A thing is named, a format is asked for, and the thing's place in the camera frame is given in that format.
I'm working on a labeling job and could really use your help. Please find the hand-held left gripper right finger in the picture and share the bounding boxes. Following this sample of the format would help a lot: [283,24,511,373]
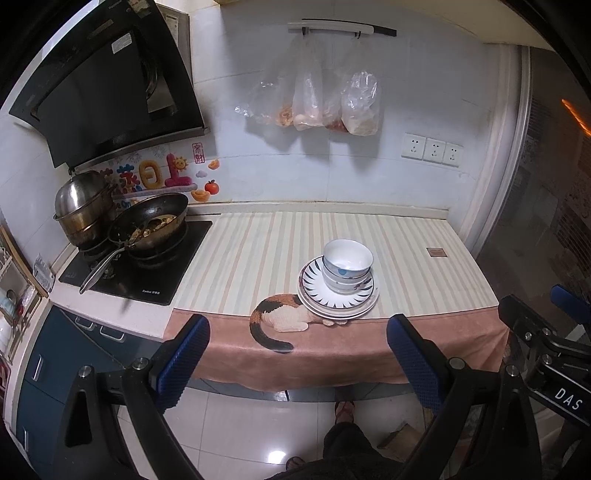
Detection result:
[386,314,542,480]

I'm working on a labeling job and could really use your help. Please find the person's right foot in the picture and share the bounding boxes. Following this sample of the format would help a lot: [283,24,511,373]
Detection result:
[333,399,356,425]

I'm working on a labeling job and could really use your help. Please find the black gas stove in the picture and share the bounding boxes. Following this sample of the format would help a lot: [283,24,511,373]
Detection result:
[58,219,214,306]

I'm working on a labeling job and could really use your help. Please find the clear plastic bag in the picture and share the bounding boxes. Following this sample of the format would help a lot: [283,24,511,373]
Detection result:
[235,37,296,127]
[341,39,382,137]
[292,34,325,132]

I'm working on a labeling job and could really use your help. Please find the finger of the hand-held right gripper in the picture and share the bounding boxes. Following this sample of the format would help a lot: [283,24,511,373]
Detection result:
[498,294,563,366]
[550,283,591,331]

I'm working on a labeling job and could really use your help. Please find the striped tablecloth with pink border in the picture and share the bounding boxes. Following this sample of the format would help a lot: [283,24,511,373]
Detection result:
[164,210,513,393]

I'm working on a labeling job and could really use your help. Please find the colourful fruit wall sticker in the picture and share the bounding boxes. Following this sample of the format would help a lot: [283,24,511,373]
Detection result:
[108,152,221,208]

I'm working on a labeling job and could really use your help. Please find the blue leaf pattern plate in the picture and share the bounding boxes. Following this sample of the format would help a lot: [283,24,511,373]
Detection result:
[300,257,376,311]

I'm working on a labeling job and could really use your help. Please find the black range hood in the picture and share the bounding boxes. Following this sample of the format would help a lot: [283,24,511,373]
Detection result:
[8,0,212,169]

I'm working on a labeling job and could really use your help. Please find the stainless steel steamer pot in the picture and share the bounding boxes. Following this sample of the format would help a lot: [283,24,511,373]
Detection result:
[53,170,117,247]

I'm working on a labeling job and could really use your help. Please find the white wall outlet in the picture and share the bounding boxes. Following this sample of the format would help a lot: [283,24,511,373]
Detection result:
[424,137,446,163]
[442,141,464,167]
[401,133,426,160]

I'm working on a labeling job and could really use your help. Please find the white floral bowl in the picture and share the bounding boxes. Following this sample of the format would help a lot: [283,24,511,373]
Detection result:
[323,270,373,294]

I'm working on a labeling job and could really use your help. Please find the wooden dish rack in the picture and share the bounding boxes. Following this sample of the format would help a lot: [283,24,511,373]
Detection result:
[0,225,51,365]

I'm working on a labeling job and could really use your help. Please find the cardboard box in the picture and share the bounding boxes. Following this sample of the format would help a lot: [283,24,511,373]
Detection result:
[378,421,435,462]

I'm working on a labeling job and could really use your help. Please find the person's dark trousers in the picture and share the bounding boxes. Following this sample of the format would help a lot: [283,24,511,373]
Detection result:
[270,421,407,480]

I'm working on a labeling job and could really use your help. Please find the black frying pan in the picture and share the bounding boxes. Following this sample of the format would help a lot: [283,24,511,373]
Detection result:
[78,192,190,295]

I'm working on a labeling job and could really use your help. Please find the white bowl with blue print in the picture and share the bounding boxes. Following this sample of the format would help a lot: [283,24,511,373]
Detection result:
[322,239,374,280]

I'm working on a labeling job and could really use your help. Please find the white plate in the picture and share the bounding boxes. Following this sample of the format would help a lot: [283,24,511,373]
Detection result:
[297,272,380,319]
[302,305,375,322]

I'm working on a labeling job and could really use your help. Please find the blue kitchen cabinet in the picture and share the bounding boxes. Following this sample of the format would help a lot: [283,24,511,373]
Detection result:
[16,306,164,464]

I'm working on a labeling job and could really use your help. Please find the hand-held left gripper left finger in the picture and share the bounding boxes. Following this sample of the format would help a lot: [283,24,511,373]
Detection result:
[56,314,212,480]

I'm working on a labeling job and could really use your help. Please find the cooked food in pan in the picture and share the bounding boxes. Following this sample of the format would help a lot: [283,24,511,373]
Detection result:
[124,215,178,243]

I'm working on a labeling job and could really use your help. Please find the white door frame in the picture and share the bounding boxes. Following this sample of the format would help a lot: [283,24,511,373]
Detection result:
[464,44,532,259]

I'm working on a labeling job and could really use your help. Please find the white wall hook rail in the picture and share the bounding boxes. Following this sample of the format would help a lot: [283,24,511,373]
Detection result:
[287,19,398,38]

